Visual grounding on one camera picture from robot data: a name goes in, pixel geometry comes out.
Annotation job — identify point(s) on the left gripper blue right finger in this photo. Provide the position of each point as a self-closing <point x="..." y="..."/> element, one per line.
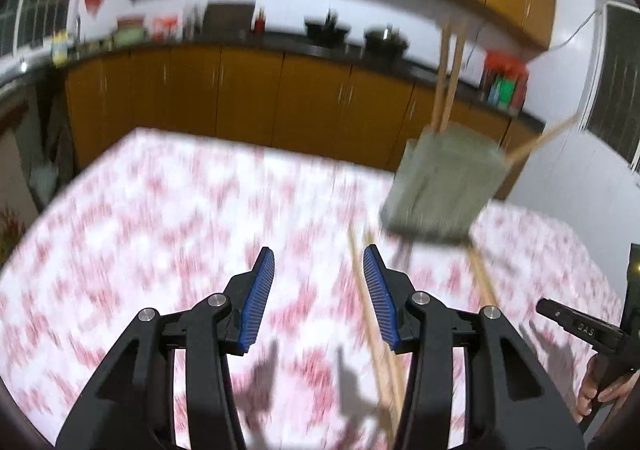
<point x="511" y="403"/>

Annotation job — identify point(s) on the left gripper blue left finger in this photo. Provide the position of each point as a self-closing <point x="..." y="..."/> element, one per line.
<point x="128" y="403"/>

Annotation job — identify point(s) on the person's right hand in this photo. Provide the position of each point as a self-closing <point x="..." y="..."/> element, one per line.
<point x="615" y="394"/>

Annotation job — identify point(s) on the floral pink white tablecloth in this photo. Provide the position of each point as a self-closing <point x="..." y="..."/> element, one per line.
<point x="189" y="293"/>

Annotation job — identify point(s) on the green perforated utensil holder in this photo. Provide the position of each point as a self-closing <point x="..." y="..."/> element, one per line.
<point x="443" y="182"/>

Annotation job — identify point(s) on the right barred window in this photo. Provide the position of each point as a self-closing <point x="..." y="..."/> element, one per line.
<point x="613" y="109"/>

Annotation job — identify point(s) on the green box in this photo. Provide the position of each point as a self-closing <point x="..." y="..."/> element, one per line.
<point x="504" y="91"/>

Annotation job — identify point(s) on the red bag on counter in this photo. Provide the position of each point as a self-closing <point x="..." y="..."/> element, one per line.
<point x="497" y="65"/>

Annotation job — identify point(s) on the black countertop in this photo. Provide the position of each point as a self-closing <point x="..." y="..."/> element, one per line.
<point x="40" y="68"/>

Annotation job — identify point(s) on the lower wooden base cabinets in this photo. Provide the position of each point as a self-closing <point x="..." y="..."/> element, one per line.
<point x="290" y="102"/>

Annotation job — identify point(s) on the yellow detergent bottle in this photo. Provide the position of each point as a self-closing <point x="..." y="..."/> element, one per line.
<point x="59" y="48"/>

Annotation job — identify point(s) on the green basin with red bowl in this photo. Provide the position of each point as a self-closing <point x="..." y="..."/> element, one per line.
<point x="130" y="30"/>

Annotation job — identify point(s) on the small orange red bag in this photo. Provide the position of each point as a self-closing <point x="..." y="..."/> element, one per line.
<point x="164" y="27"/>

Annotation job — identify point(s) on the black lidded wok right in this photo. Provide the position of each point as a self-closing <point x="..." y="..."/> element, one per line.
<point x="386" y="42"/>

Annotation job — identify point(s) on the dark cutting board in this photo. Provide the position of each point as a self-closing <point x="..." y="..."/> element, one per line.
<point x="226" y="18"/>

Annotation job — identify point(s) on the red bottle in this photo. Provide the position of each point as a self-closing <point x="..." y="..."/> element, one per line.
<point x="260" y="22"/>

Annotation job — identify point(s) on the black wok left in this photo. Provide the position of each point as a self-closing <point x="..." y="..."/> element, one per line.
<point x="327" y="32"/>

